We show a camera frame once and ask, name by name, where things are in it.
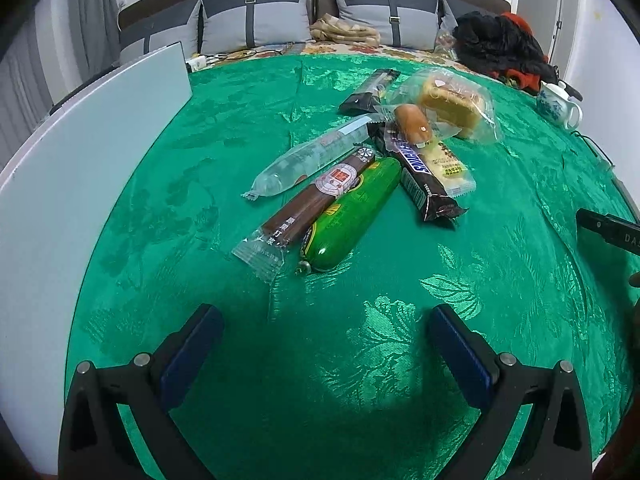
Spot black snack packet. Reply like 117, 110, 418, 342
339, 68, 401, 115

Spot beige folded blanket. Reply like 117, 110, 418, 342
309, 12, 382, 46

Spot green floral tablecloth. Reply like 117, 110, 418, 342
64, 52, 636, 480

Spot white blue teapot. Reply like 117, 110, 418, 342
536, 80, 583, 130

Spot brown stick snack packet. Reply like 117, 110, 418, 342
231, 146, 377, 283

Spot clear plastic bag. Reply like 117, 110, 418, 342
434, 24, 458, 59

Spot grey strapped pillow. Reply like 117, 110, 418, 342
200, 0, 312, 56
331, 0, 441, 51
118, 0, 203, 66

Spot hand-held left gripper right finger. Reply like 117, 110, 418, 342
427, 303, 596, 480

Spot dark brown chocolate bar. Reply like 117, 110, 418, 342
372, 122, 468, 224

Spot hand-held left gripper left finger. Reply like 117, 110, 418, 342
57, 303, 226, 480

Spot red garment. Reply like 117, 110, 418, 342
500, 11, 546, 93

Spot grey curtain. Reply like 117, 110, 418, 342
0, 0, 121, 131

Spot clear long snack packet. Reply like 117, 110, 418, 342
242, 113, 383, 202

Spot clear bag of yellow cake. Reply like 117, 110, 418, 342
385, 67, 502, 145

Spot floral bedsheet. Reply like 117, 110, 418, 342
200, 40, 541, 92

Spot white flat board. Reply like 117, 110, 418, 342
0, 41, 193, 476

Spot eyeglasses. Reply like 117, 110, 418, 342
570, 130, 617, 171

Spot black clothing pile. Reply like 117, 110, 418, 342
452, 10, 558, 81

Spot pale yellow cake packet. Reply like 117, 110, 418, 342
425, 137, 477, 198

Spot small bread roll packet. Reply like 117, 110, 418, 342
372, 103, 436, 148

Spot green sausage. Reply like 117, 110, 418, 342
295, 156, 402, 277

